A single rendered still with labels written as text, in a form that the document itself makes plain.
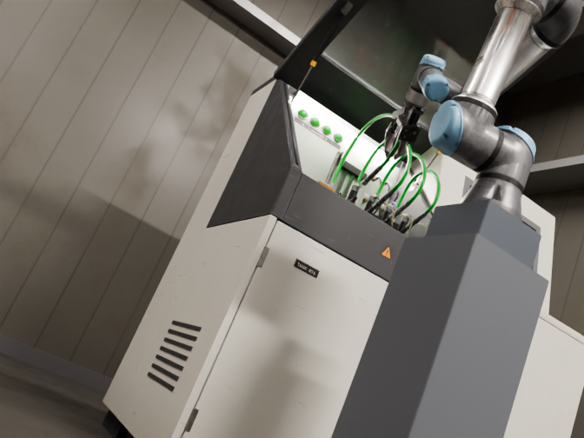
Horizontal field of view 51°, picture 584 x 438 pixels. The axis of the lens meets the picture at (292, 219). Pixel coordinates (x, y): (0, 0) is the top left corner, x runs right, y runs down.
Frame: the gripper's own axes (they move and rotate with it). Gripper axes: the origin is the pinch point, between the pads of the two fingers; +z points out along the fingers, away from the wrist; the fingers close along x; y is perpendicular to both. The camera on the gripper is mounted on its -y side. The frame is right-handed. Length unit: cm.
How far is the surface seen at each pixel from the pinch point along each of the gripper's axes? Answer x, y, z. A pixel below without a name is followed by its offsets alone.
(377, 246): -3.7, 31.0, 18.2
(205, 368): -49, 68, 45
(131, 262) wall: -80, -104, 145
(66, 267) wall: -113, -91, 147
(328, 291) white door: -17, 45, 29
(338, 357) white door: -10, 55, 44
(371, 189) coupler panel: 11.3, -35.0, 30.8
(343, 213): -17.3, 28.9, 10.9
